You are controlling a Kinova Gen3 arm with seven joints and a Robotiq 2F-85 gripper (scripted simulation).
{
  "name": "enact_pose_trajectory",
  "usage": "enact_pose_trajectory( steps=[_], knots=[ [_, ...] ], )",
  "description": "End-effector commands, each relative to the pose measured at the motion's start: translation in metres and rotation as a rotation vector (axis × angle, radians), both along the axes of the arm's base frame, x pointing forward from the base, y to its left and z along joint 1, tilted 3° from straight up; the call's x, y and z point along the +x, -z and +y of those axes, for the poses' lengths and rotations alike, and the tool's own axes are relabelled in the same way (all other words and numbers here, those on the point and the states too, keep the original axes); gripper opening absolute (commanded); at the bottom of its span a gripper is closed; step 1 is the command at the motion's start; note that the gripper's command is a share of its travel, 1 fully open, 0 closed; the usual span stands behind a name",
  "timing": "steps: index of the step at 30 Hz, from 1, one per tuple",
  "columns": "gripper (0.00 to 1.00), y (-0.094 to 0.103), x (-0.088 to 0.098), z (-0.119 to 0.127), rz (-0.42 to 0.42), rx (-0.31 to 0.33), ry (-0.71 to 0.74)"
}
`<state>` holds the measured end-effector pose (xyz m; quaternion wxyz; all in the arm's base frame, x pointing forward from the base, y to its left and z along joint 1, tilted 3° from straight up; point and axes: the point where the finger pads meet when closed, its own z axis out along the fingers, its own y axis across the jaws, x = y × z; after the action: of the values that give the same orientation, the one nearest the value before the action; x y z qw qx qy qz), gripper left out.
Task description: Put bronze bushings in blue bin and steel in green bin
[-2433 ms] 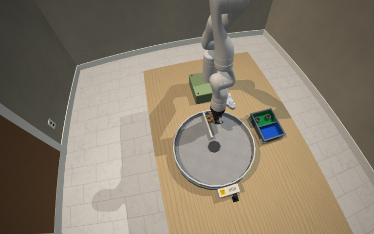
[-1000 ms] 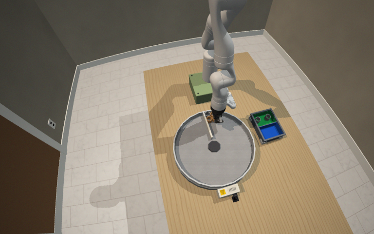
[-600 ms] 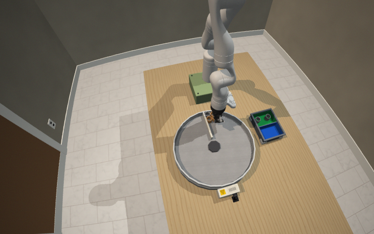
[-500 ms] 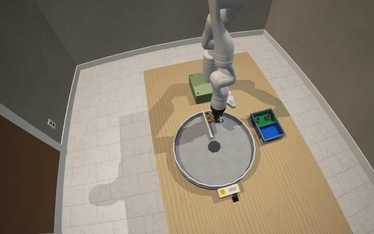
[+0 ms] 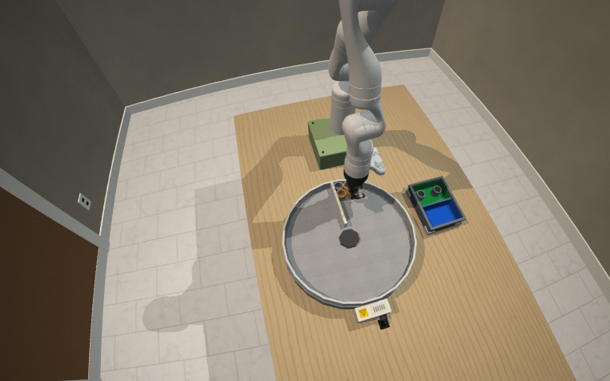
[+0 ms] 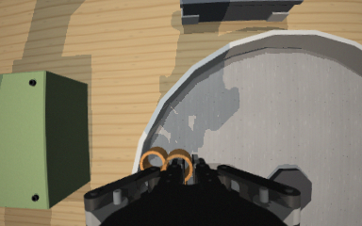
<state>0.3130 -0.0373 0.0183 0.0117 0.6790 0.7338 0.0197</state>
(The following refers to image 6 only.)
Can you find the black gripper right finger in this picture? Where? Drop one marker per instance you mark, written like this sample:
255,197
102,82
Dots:
284,201

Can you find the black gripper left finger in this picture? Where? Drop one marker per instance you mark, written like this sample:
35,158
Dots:
102,201

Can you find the grey metal bushing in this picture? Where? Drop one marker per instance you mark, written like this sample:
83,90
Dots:
143,188

